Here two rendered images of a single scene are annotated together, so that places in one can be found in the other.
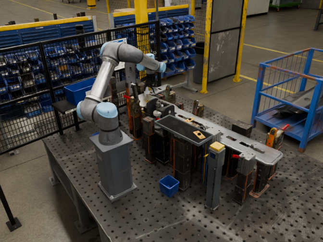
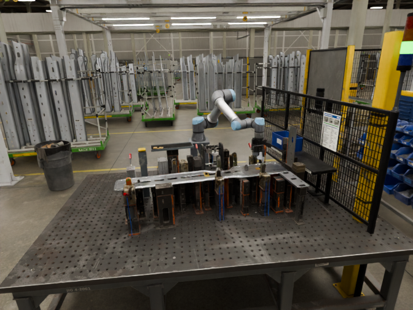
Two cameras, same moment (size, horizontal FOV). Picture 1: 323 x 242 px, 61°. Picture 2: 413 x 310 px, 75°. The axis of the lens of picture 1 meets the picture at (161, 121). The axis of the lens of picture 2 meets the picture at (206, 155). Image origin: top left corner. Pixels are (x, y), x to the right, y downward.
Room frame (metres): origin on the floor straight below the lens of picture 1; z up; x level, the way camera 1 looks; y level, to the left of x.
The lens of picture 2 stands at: (2.86, -1.94, 1.86)
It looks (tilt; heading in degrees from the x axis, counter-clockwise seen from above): 19 degrees down; 120
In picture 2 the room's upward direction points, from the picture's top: 2 degrees counter-clockwise
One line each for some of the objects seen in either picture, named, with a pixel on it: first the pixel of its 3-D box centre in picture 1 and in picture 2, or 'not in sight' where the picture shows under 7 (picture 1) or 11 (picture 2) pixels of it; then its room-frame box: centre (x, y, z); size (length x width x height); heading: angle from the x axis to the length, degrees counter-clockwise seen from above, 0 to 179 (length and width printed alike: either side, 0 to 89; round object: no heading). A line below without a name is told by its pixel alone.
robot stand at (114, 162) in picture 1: (114, 164); (199, 158); (1.45, 0.32, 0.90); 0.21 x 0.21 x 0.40; 36
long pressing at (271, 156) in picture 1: (192, 120); (204, 175); (1.83, -0.24, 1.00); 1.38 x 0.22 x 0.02; 43
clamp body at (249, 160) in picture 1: (243, 178); (133, 187); (1.30, -0.50, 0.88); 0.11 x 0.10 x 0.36; 133
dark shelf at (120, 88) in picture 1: (103, 93); (294, 154); (2.37, 0.54, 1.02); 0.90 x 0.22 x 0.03; 133
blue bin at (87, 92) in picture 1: (85, 90); (286, 141); (2.25, 0.67, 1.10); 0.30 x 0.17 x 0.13; 135
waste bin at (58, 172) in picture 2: not in sight; (57, 165); (-1.21, 0.32, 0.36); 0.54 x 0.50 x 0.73; 126
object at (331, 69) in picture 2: not in sight; (320, 116); (2.31, 2.53, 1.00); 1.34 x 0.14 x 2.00; 126
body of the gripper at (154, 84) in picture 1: (151, 79); (257, 144); (2.16, 0.08, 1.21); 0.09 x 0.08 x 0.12; 43
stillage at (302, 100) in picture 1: (307, 94); not in sight; (3.39, -1.98, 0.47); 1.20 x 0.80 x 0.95; 124
